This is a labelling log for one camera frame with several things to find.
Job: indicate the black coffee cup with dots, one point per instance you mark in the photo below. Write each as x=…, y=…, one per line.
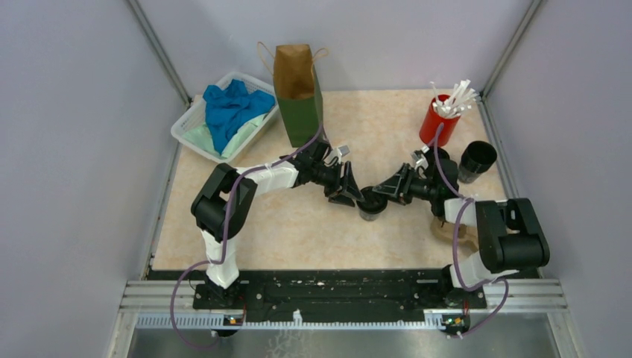
x=371, y=210
x=476, y=159

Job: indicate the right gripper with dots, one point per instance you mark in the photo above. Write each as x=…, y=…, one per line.
x=399, y=183

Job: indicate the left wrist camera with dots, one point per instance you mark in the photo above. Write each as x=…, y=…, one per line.
x=337, y=154

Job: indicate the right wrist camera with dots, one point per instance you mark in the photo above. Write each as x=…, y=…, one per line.
x=420, y=160

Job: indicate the black coffee cup lid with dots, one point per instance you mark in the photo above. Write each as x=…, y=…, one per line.
x=369, y=195

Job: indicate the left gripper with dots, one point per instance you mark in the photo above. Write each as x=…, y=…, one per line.
x=349, y=186

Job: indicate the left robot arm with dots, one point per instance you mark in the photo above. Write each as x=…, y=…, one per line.
x=221, y=207

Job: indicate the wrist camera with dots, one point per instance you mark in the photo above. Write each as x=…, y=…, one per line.
x=420, y=160
x=337, y=154

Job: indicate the stack of black lids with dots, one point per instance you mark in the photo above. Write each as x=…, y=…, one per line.
x=440, y=155

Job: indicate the light green cloth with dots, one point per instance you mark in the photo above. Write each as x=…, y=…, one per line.
x=201, y=138

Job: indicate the green brown paper bag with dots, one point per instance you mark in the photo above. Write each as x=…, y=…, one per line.
x=296, y=87

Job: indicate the white plastic basket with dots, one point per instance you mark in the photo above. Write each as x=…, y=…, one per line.
x=196, y=115

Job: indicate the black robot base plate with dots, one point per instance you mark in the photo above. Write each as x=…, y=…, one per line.
x=337, y=296

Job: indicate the blue cloth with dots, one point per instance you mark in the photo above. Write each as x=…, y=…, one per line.
x=228, y=109

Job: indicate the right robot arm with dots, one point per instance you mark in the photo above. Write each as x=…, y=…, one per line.
x=509, y=234

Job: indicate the red cylindrical straw holder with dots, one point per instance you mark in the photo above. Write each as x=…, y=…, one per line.
x=431, y=123

